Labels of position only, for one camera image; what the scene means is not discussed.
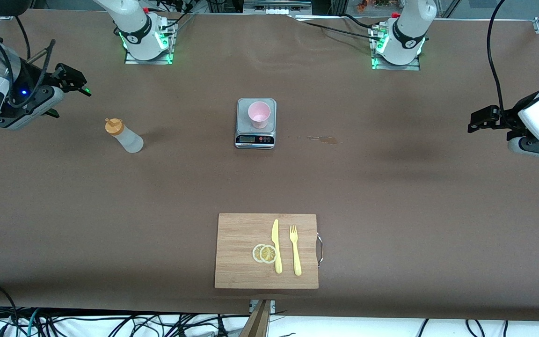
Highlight translucent orange-capped sauce bottle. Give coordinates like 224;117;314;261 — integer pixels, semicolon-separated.
105;118;144;154

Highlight yellow plastic knife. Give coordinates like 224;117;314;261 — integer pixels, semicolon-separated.
271;219;283;274

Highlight black cable on table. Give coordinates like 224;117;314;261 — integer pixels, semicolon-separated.
293;13;383;43

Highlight teal floor cable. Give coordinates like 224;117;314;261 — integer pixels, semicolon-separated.
25;308;42;337

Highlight metal table bracket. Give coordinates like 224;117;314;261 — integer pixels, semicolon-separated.
249;300;276;314

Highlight pink plastic cup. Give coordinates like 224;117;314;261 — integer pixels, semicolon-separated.
248;101;271;130

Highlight wooden post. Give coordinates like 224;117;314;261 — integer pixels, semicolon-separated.
239;300;272;337

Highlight yellow plastic fork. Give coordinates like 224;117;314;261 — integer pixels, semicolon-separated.
289;225;302;276

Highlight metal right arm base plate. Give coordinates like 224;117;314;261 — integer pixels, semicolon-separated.
124;19;175;65

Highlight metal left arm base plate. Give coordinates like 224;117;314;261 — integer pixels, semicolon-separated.
371;26;421;71

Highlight bamboo cutting board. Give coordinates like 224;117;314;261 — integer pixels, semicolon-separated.
214;213;324;289

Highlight silver digital kitchen scale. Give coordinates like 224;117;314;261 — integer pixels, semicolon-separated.
235;97;277;149

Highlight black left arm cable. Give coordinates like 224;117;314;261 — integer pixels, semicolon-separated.
487;0;514;118

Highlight white power strip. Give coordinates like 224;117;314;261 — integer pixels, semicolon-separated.
243;0;313;15

